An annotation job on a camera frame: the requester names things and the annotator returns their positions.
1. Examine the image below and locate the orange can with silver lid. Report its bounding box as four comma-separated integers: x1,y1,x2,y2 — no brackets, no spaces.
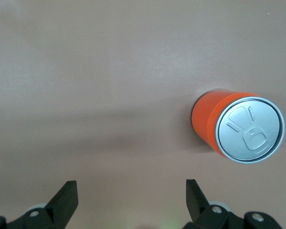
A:
191,89,286,165

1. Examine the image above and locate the brown table cover mat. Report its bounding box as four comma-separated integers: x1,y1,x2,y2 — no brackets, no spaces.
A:
0,0,286,229

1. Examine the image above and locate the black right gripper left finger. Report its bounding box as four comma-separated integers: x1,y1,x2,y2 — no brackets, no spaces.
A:
6,180,79,229

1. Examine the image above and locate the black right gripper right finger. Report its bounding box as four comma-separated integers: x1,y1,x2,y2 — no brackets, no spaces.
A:
182,179,246,229

